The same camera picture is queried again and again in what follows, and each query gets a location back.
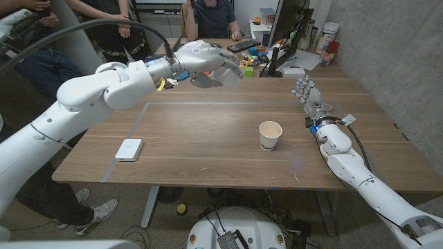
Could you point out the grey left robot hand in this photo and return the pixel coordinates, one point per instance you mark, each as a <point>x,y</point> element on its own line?
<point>200,57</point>

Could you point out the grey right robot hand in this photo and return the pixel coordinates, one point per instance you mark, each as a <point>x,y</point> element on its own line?
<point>313,98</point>

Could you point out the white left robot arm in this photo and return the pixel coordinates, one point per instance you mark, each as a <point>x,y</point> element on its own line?
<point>86,97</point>

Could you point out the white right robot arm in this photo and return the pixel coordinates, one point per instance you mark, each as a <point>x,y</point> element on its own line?
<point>360,173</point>

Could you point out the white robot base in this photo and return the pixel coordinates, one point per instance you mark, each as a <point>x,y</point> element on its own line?
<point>239,223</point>

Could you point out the green cube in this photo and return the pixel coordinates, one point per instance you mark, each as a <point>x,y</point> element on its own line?
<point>249,72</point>

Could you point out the blue cube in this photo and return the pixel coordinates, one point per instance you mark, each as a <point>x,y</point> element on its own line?
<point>253,50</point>

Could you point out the paper cup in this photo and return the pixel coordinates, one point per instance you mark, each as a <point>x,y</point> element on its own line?
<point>270,136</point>

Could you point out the flat white box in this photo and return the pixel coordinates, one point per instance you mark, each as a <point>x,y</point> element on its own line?
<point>128,149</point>

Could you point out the black electronics box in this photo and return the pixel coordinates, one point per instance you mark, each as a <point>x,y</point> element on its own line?
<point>230,241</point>

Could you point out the white rectangular device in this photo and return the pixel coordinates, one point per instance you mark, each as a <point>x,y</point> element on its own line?
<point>294,72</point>

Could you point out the seated person dark blue shirt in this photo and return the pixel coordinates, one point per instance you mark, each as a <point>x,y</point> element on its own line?
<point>214,19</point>

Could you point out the white paper sheet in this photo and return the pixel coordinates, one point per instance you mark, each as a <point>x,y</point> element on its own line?
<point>304,58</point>

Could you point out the white paper tag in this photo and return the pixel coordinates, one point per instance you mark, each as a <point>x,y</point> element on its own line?
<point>348,119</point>

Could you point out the wooden office chair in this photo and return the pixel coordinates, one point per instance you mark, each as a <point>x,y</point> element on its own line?
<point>183,17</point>

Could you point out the yellow toy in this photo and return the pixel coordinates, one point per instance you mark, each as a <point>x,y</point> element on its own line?
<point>245,63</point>

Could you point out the black keyboard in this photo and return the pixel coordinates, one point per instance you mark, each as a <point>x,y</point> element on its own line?
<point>244,45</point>

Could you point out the white labelled canister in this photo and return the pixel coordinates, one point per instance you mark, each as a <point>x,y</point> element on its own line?
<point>327,34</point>

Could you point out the blue mug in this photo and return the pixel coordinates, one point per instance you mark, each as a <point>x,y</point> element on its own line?
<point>266,39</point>

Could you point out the black computer monitor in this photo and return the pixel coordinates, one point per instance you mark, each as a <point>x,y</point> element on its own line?
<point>285,17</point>

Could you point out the standing person in black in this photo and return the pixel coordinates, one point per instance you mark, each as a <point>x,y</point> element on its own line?
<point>114,38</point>

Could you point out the grey table leg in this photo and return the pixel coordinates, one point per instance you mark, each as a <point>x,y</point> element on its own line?
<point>149,207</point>
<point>327,212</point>

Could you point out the black floor fan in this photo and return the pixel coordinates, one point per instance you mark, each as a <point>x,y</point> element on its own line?
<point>170,194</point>

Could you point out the standing person in jeans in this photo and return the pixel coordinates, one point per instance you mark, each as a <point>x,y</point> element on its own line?
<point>48,69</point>

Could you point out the yellow ball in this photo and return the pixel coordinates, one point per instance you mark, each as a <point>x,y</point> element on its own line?
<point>181,209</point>

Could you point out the white and black camera rig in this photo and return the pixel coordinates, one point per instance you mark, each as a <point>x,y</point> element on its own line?
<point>17,24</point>

